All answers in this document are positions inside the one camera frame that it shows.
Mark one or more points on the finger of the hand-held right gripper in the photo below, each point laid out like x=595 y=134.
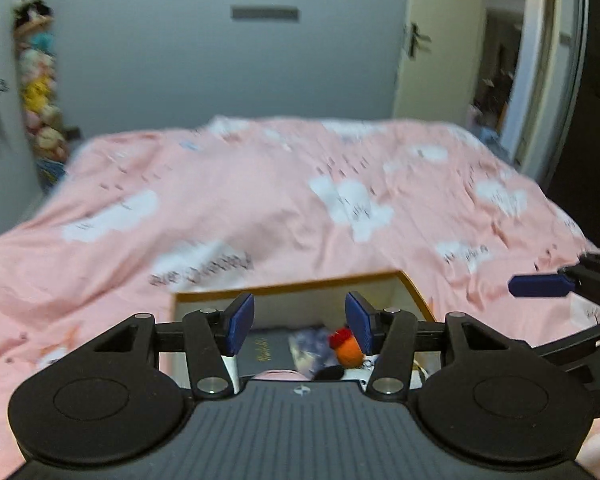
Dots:
x=575 y=342
x=540 y=285

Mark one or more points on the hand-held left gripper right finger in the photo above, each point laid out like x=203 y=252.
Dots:
x=360 y=322

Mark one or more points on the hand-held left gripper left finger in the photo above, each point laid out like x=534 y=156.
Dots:
x=240 y=325

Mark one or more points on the orange and red plush toy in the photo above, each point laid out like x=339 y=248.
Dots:
x=349 y=350

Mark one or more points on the dark booklet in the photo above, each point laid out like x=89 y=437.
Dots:
x=267 y=355

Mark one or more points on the blue white mottled cloth item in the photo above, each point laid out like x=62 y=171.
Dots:
x=307 y=352

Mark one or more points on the pink fabric pouch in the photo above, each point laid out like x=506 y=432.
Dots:
x=275 y=375

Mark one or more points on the yellow cardboard box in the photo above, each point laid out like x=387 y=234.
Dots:
x=300 y=310

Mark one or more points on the pink cloud print blanket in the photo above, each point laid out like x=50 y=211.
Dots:
x=230 y=200

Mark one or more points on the cream door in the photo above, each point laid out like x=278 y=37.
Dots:
x=440 y=85

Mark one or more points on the column of plush toys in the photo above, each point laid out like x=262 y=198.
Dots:
x=37 y=90

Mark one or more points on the white door frame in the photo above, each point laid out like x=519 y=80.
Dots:
x=555 y=110

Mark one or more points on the grey wall vent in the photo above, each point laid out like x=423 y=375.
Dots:
x=265 y=13

